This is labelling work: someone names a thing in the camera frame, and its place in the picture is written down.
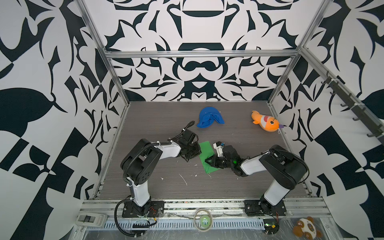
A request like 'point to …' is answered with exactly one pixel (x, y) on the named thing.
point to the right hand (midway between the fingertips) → (205, 160)
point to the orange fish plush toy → (268, 123)
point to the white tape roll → (194, 221)
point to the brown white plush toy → (306, 227)
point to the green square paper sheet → (205, 152)
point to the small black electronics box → (271, 226)
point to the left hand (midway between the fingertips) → (204, 150)
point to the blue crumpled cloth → (207, 115)
